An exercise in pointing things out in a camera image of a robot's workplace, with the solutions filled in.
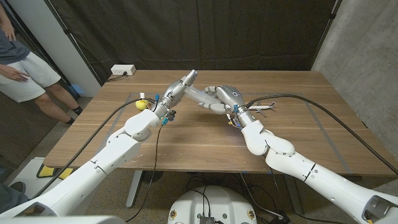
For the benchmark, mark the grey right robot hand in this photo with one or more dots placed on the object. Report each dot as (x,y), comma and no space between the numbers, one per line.
(230,98)

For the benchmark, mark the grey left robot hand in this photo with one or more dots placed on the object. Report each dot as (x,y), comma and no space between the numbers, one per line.
(174,93)

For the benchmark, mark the large clear plastic syringe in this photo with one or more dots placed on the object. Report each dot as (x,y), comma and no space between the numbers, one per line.
(197,94)

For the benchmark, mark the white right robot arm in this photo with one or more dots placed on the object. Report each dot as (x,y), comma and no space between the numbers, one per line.
(311,177)

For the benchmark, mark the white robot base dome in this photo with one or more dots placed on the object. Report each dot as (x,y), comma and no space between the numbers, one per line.
(211,202)

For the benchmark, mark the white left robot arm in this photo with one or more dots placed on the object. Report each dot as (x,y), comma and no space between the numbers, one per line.
(102,165)

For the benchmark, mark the white toy airplane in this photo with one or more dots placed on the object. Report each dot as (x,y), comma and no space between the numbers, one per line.
(262,108)

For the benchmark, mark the yellow tennis ball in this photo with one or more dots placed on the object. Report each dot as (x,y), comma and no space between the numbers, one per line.
(141,105)

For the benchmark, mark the white power strip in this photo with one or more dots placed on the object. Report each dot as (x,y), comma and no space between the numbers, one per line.
(122,69)

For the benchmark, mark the round black floor fan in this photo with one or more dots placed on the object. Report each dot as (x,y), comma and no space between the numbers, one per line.
(151,176)

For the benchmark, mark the white table leg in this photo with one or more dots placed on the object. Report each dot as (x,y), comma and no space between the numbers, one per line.
(293,199)
(134,186)

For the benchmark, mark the black backdrop stand pole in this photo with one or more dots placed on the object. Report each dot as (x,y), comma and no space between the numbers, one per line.
(325,31)
(71,37)

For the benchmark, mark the black floor power adapter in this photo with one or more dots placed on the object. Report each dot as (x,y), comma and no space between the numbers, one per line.
(280,218)

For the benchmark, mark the yellow and black floor object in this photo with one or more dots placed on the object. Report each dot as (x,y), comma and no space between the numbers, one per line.
(48,171)

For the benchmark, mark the standing person in white shorts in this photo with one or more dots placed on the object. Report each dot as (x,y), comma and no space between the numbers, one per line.
(21,77)

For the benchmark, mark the white robot torso edge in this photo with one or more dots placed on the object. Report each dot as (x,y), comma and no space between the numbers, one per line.
(62,220)

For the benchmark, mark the white floor platform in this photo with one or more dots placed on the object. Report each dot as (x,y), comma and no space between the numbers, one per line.
(25,177)

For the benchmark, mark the seated person in jeans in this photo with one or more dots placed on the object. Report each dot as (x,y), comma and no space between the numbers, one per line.
(9,196)

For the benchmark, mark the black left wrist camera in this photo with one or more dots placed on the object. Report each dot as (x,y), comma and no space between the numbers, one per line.
(170,115)

